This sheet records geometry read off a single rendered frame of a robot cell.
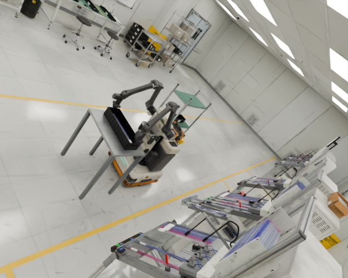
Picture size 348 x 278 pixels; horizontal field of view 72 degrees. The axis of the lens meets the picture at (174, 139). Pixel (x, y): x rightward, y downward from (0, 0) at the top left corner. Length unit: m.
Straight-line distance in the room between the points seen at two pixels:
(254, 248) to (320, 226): 1.52
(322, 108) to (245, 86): 3.38
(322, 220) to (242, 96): 9.89
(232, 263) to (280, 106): 10.56
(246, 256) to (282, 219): 0.61
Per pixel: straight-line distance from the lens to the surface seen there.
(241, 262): 1.42
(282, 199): 2.76
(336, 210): 3.09
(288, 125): 11.59
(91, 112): 2.84
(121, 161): 3.44
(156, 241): 2.13
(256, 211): 2.92
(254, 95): 12.02
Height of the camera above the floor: 2.29
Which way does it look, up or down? 25 degrees down
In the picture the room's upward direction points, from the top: 42 degrees clockwise
